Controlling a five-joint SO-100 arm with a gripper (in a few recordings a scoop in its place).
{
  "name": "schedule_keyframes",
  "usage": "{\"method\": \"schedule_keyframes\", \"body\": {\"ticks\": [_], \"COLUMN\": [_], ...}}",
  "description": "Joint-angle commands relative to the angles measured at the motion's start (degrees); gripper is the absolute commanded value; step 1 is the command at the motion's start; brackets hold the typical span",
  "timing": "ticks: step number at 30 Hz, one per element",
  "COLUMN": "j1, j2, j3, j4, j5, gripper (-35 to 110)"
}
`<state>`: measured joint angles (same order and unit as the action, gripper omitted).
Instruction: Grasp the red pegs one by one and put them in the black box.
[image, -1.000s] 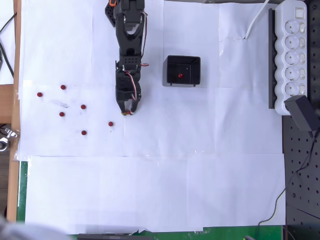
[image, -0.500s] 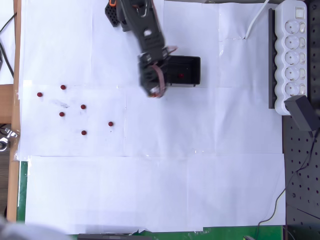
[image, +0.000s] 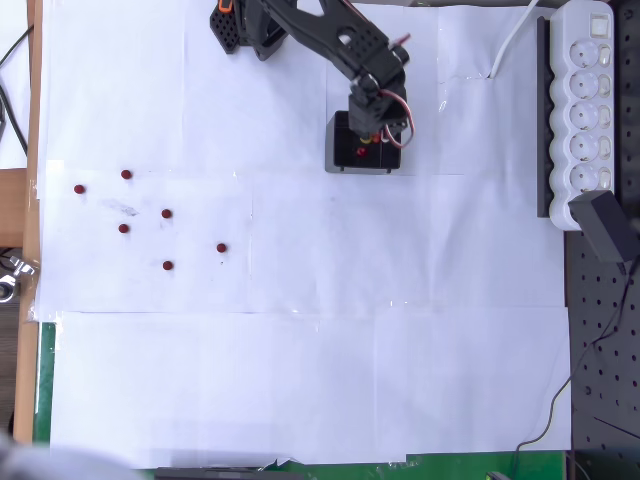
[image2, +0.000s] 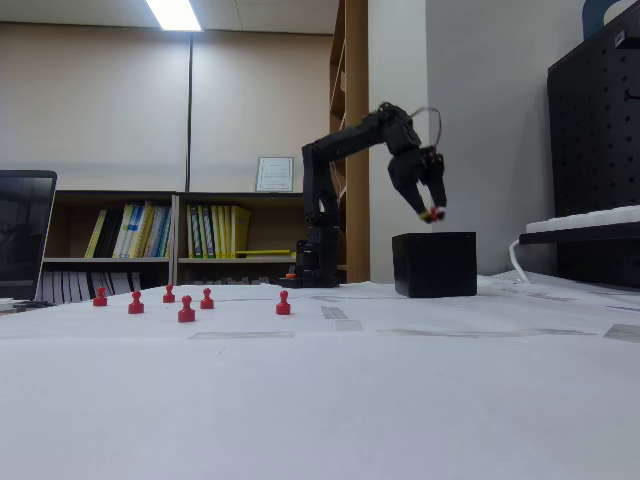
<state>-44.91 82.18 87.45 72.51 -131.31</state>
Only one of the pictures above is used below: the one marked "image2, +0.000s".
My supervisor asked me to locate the black shelf rail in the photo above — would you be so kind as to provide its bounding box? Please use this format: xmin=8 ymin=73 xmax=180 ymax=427
xmin=518 ymin=222 xmax=640 ymax=247

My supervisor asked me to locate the white paper table cover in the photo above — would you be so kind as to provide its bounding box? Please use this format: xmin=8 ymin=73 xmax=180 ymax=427
xmin=0 ymin=272 xmax=640 ymax=480

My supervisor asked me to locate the white yellow paperback book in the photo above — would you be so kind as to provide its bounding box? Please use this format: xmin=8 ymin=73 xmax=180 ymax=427
xmin=112 ymin=203 xmax=137 ymax=260

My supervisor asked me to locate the framed white certificate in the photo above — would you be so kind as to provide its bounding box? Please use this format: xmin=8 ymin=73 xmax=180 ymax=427
xmin=255 ymin=156 xmax=296 ymax=193

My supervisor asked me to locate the rectangular ceiling light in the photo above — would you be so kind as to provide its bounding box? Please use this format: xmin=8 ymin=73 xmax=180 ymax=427
xmin=144 ymin=0 xmax=204 ymax=33

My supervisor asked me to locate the black laptop screen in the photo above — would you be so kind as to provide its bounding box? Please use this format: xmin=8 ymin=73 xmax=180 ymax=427
xmin=0 ymin=169 xmax=59 ymax=303

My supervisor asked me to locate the black book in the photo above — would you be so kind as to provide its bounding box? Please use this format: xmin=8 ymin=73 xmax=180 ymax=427
xmin=94 ymin=209 xmax=125 ymax=260

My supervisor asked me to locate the low wooden bookshelf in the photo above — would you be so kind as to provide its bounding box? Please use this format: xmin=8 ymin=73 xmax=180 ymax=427
xmin=174 ymin=191 xmax=305 ymax=287
xmin=42 ymin=189 xmax=179 ymax=306

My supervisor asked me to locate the yellow binder green label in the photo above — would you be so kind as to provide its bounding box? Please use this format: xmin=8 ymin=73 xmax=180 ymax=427
xmin=197 ymin=204 xmax=212 ymax=260
xmin=186 ymin=204 xmax=201 ymax=260

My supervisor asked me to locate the black wall conduit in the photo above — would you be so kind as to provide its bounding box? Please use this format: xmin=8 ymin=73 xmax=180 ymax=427
xmin=185 ymin=30 xmax=195 ymax=193

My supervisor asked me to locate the blue rounded panel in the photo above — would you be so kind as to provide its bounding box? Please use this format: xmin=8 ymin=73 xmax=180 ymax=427
xmin=582 ymin=0 xmax=621 ymax=42

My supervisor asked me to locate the blue white book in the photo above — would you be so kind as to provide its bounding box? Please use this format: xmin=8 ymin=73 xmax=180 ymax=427
xmin=130 ymin=201 xmax=154 ymax=260

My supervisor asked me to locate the wide yellow binder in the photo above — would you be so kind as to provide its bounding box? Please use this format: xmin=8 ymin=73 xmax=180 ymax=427
xmin=230 ymin=204 xmax=252 ymax=260

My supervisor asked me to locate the thin yellow book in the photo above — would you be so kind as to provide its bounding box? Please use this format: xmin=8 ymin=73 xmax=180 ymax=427
xmin=83 ymin=209 xmax=108 ymax=260

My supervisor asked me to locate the white green book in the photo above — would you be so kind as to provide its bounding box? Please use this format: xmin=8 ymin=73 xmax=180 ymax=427
xmin=147 ymin=203 xmax=174 ymax=260

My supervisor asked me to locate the black pegboard panel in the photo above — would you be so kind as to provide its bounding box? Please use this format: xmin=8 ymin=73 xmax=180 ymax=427
xmin=546 ymin=12 xmax=640 ymax=290

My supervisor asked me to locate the tall wooden bookshelf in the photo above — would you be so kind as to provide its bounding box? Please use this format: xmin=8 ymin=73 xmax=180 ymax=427
xmin=328 ymin=0 xmax=370 ymax=285

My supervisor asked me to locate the white power cable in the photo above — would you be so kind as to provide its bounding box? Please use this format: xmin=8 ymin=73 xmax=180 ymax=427
xmin=508 ymin=238 xmax=532 ymax=284

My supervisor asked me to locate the white power strip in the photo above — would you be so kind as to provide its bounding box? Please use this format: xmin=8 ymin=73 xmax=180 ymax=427
xmin=524 ymin=204 xmax=640 ymax=235

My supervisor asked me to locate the black open box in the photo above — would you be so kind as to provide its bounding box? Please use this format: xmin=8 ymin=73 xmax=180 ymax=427
xmin=391 ymin=231 xmax=478 ymax=299

